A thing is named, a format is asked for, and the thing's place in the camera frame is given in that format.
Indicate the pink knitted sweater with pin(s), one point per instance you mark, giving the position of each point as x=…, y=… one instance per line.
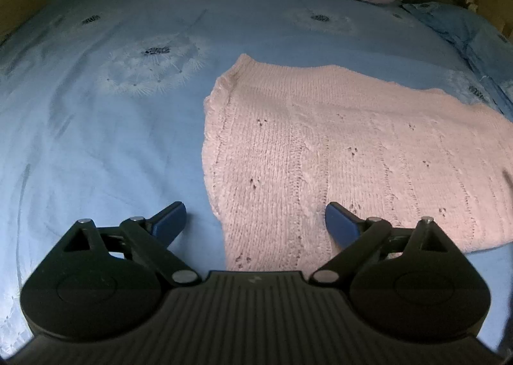
x=344, y=156

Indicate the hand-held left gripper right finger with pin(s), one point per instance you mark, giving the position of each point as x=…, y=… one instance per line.
x=340, y=224

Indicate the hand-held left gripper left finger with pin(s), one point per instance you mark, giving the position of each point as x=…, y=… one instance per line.
x=170, y=223

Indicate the blue dandelion-print bed sheet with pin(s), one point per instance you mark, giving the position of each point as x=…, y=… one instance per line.
x=112, y=116

